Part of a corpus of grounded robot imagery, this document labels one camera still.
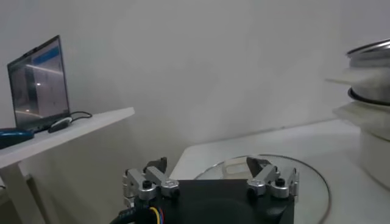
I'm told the round glass pot lid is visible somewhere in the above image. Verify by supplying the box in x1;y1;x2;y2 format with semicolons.
193;153;332;224

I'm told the blue object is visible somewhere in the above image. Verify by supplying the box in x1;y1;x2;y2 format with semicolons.
0;127;35;150

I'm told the looped black cable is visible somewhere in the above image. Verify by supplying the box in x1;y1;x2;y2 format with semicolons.
69;111;93;122

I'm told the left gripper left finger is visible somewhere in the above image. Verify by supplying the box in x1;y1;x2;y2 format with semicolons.
122;156;180;201

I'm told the stainless steel steamer basket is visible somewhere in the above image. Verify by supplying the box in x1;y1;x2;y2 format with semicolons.
325;38;390;106

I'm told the black laptop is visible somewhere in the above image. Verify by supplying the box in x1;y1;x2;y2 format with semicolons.
6;35;71;134

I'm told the cream electric cooking pot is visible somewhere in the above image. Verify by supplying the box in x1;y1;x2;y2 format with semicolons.
333;102;390;191

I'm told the small black device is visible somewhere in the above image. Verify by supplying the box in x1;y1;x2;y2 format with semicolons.
48;116;74;134

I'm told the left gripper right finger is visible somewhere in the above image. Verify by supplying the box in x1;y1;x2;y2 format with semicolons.
246;155;300;200

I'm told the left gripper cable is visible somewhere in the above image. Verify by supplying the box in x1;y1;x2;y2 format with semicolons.
109;206;165;224

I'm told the white side table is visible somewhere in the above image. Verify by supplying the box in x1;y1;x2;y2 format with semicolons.
0;107;136;224

